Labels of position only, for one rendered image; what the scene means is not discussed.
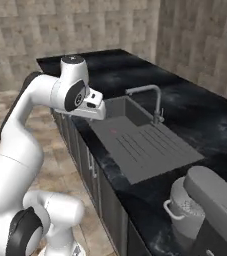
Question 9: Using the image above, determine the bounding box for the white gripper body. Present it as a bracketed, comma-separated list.
[60, 99, 107, 121]

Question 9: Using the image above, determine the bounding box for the dark cupboard door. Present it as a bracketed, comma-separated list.
[127, 218, 153, 256]
[51, 109, 79, 158]
[97, 164, 130, 256]
[75, 130, 101, 214]

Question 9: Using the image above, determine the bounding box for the grey metal tap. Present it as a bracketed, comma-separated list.
[124, 84, 166, 125]

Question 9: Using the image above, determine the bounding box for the grey sink with drainboard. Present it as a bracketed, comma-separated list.
[88, 95, 206, 186]

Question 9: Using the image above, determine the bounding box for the grey mixer bowl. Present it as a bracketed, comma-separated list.
[162, 176, 206, 242]

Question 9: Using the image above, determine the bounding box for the grey cupboard handle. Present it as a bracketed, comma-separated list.
[87, 150, 98, 180]

